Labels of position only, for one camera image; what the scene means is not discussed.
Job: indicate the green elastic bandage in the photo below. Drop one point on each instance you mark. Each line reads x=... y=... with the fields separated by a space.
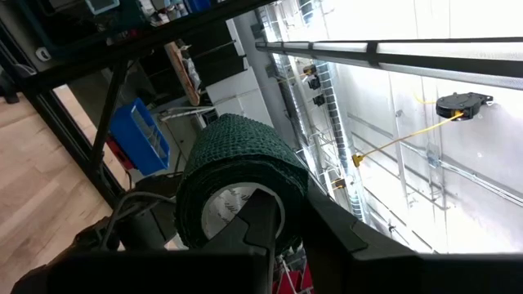
x=241 y=147

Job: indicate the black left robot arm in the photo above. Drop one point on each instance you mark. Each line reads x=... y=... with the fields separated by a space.
x=143 y=228

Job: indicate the suspended light rail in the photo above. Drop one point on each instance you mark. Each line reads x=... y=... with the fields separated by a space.
x=408 y=57

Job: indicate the red storage bin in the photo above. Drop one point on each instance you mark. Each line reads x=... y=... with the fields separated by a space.
x=292 y=283

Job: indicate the red and black device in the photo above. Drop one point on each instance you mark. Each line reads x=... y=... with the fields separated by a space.
x=119 y=154

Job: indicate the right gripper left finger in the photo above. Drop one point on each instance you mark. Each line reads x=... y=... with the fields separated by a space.
x=163 y=271

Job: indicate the blue divided parts bin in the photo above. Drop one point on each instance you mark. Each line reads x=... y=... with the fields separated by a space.
x=135 y=143

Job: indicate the silver air duct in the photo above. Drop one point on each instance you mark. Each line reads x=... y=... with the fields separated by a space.
x=337 y=130

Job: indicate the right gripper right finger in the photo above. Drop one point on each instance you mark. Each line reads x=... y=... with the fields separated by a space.
x=388 y=273

